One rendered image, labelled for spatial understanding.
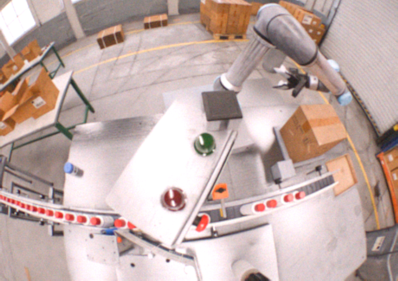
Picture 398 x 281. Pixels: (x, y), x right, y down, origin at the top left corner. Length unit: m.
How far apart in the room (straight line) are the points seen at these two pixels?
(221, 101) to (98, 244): 0.57
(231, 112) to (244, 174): 0.71
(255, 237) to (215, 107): 0.72
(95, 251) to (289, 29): 0.90
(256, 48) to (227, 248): 0.85
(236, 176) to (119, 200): 0.74
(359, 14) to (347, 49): 1.07
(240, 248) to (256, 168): 0.44
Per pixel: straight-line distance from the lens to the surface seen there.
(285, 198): 0.68
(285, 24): 0.48
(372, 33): 4.65
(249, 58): 0.62
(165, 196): 0.15
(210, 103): 0.19
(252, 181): 0.89
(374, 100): 4.62
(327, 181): 1.14
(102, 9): 5.66
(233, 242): 0.80
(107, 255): 0.60
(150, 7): 5.53
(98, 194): 0.98
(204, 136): 0.17
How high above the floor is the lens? 1.64
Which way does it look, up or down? 60 degrees down
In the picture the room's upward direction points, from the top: 3 degrees clockwise
